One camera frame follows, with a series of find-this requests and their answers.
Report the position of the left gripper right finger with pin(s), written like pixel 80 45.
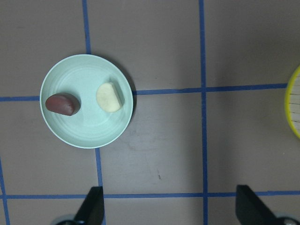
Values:
pixel 250 210

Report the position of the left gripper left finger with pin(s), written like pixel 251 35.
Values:
pixel 91 212

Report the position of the white steamed bun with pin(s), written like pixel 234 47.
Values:
pixel 108 97

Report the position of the yellow steamer layer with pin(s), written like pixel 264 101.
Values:
pixel 292 102

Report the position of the dark red bun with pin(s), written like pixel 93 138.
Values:
pixel 63 103

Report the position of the light green plate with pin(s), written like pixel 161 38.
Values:
pixel 81 76

